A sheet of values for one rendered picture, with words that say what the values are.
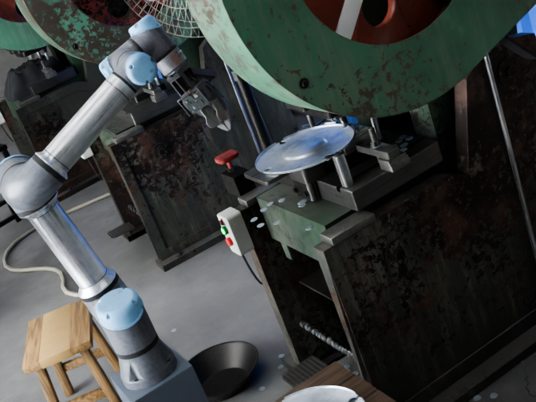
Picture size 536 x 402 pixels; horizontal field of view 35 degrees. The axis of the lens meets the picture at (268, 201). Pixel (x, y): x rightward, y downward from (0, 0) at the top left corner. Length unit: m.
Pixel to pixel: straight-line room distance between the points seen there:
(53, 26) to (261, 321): 1.38
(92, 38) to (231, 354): 1.36
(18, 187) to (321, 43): 0.78
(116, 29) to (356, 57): 1.79
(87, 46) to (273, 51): 1.80
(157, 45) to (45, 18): 1.28
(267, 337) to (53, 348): 0.75
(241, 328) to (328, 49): 1.63
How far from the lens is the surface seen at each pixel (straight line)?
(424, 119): 2.39
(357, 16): 1.89
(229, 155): 2.61
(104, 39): 3.50
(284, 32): 1.77
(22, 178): 2.07
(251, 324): 3.23
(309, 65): 1.81
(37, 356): 2.97
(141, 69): 2.05
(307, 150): 2.34
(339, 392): 2.09
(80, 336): 2.94
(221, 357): 3.05
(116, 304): 2.20
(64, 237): 2.23
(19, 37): 5.18
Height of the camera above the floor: 1.59
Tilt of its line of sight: 22 degrees down
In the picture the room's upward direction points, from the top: 21 degrees counter-clockwise
